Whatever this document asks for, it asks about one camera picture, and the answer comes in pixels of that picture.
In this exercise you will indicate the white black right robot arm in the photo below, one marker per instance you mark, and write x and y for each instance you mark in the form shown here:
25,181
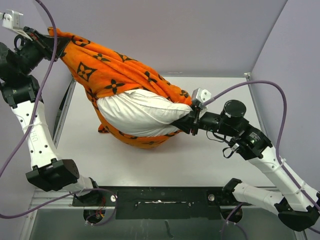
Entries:
295,203

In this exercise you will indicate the orange patterned plush pillowcase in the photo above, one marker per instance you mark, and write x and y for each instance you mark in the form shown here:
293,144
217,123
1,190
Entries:
104,72

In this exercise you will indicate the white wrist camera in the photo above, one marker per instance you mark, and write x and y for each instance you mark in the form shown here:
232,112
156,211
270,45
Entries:
198,97
12,20

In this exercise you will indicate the aluminium frame rail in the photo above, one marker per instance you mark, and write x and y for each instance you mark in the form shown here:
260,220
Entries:
52,218

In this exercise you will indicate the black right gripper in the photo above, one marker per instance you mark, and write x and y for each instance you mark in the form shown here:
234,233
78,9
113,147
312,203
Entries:
190,121

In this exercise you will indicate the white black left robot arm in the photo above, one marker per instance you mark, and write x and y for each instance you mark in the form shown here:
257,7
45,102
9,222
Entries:
22,92

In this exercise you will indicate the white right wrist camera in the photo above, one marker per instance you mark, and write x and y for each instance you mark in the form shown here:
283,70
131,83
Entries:
198,97

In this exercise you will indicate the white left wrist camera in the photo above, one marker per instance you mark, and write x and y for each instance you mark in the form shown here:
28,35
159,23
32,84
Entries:
12,20

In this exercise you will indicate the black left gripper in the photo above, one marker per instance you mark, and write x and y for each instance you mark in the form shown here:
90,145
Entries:
44,44

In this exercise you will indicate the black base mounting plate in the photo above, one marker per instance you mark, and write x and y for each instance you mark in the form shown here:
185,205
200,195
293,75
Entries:
160,203

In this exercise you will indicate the white pillow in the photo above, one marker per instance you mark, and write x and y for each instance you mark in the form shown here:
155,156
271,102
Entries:
141,113

